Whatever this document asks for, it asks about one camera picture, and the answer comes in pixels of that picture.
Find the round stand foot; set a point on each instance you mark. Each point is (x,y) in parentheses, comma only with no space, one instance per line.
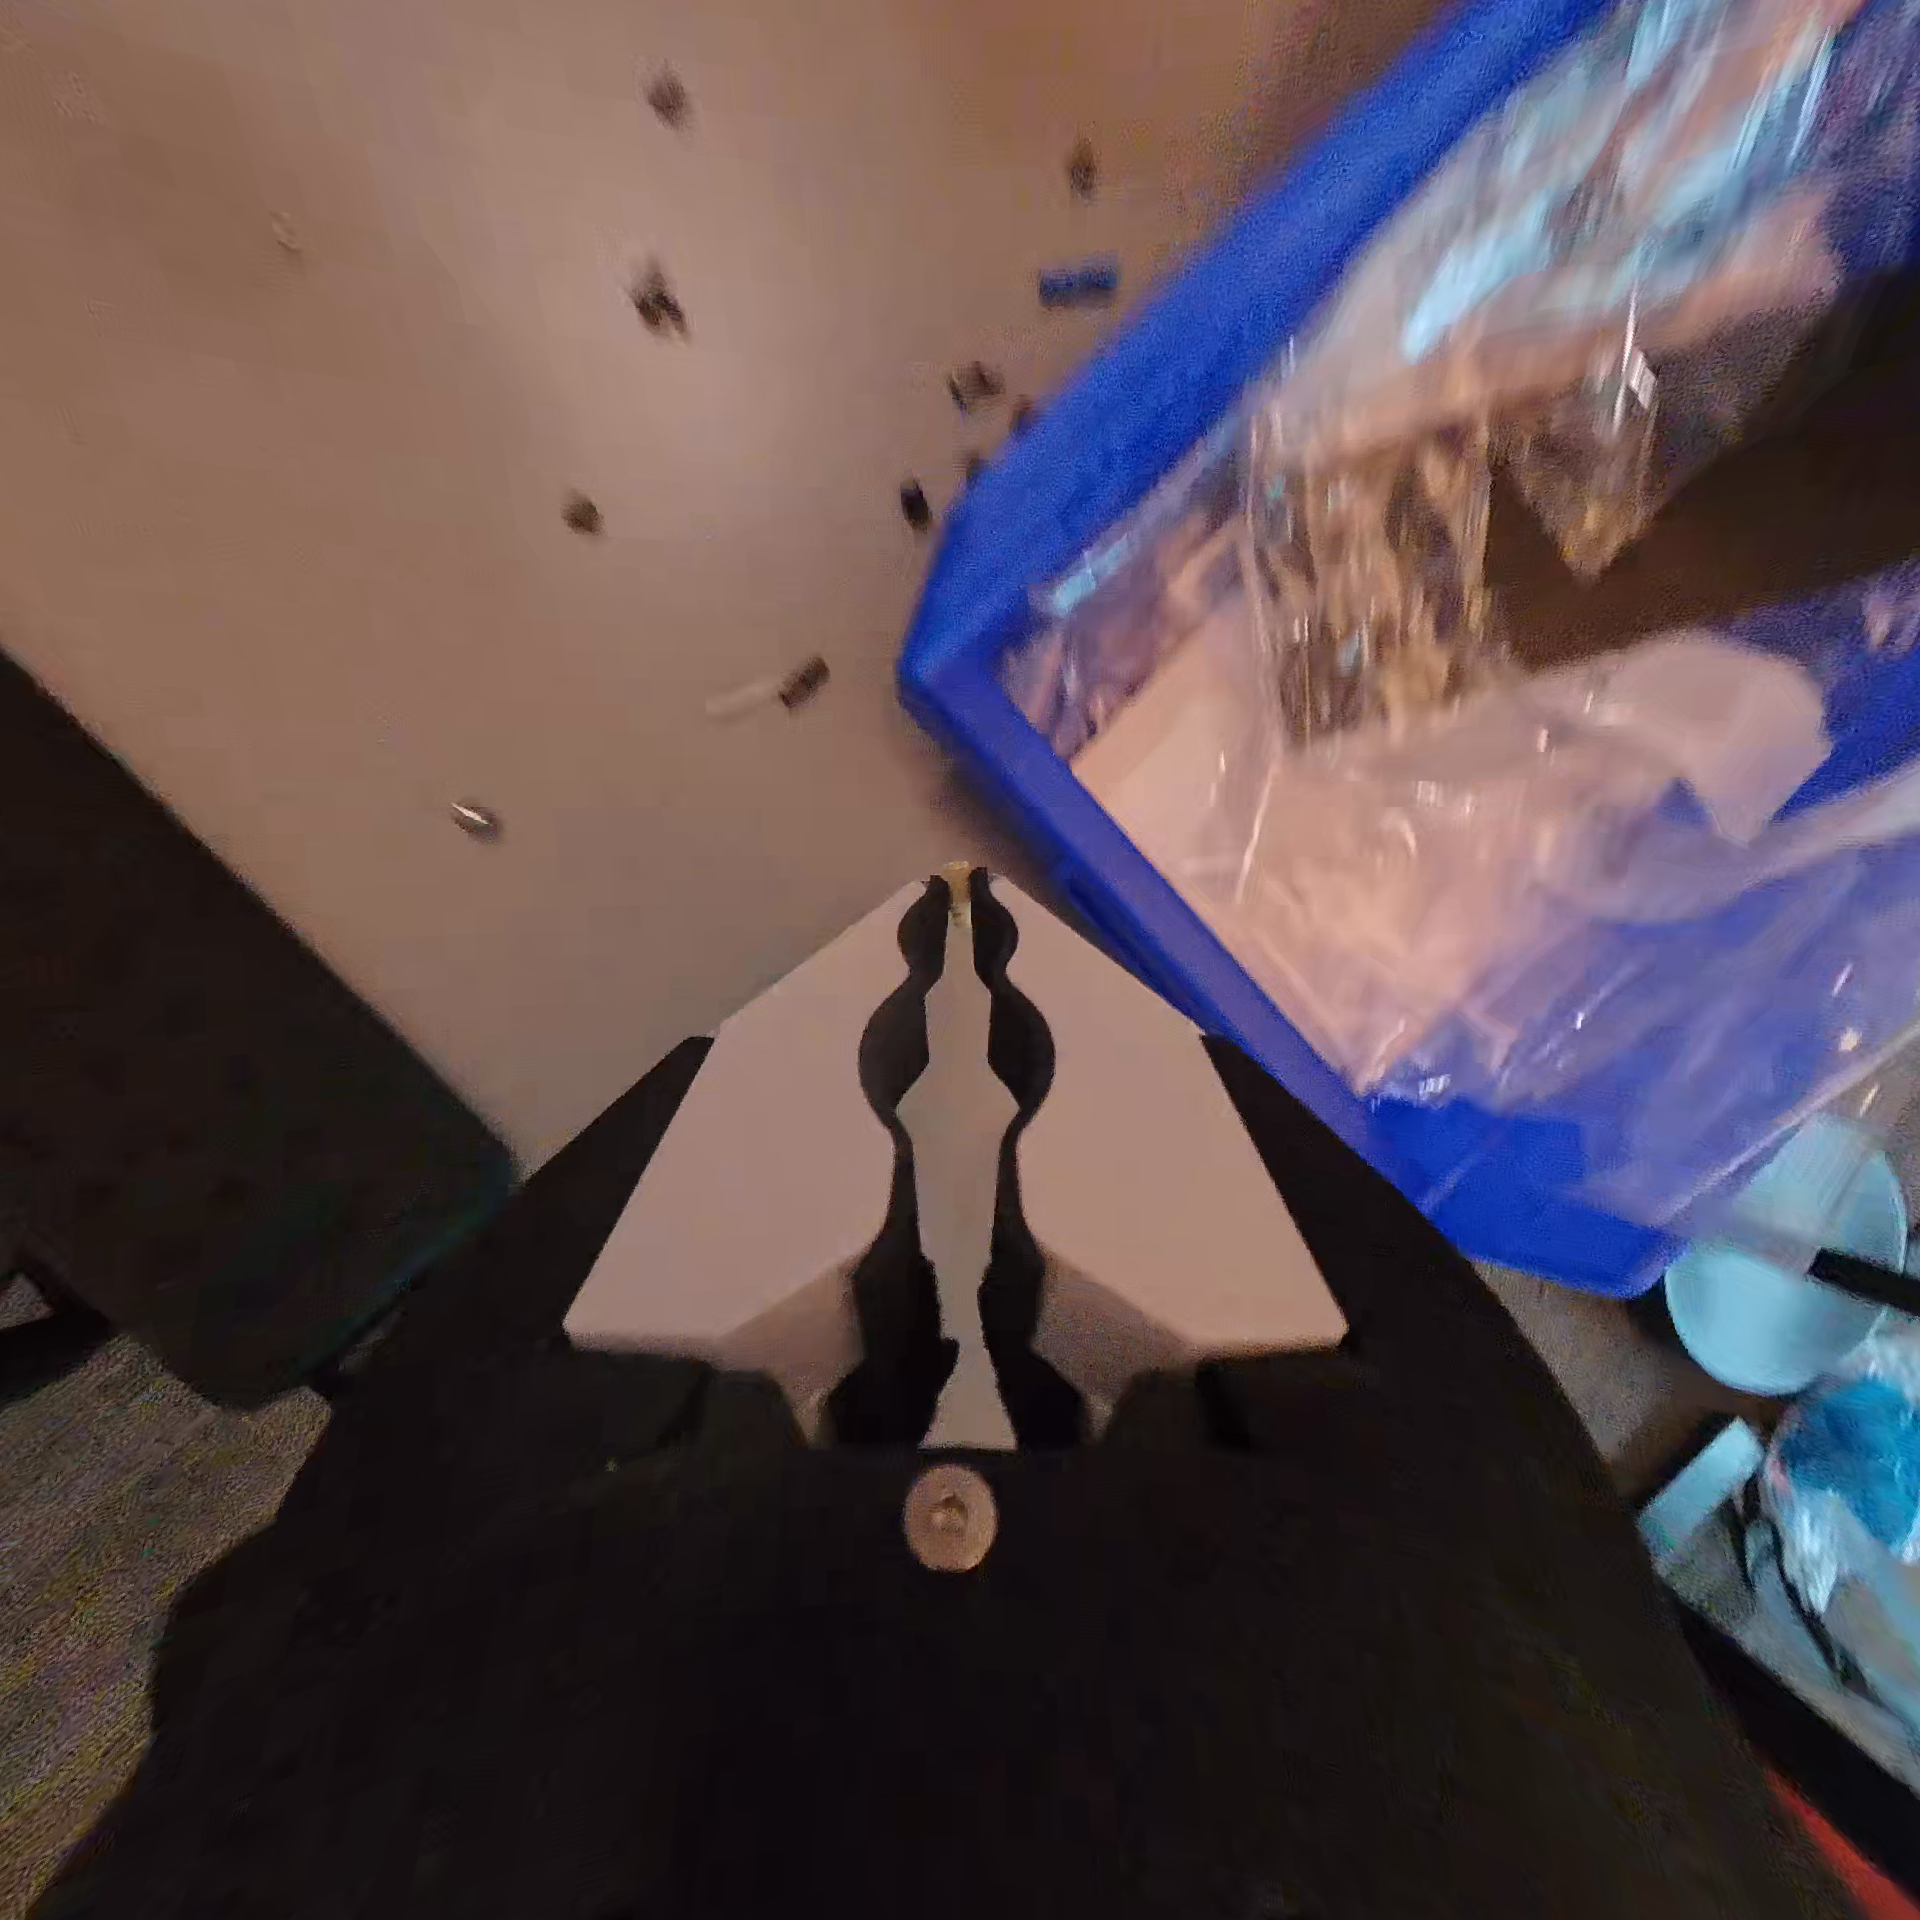
(1756,1318)

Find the small tan lego piece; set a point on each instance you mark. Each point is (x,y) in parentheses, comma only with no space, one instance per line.
(957,886)

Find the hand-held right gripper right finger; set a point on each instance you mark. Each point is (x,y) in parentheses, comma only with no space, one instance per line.
(1187,1200)

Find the scattered small lego pieces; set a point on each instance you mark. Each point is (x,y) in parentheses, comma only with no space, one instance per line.
(654,299)

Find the blue plastic bin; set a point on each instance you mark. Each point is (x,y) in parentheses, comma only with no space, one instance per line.
(1141,389)

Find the black perforated pad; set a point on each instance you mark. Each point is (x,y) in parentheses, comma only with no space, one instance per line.
(182,1049)

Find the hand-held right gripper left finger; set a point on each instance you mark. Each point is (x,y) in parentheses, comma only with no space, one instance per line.
(720,1200)

